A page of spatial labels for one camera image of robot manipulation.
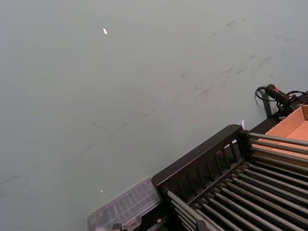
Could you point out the clear plastic case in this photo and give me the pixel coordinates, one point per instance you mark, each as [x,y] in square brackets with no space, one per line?
[125,204]

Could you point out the black rack with steel bars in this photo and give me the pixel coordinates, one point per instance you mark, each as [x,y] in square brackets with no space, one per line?
[240,192]

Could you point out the shallow brown cardboard tray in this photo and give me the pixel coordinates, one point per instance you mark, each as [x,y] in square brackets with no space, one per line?
[298,130]

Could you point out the plain pale wall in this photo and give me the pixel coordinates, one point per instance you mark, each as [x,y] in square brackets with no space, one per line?
[96,96]

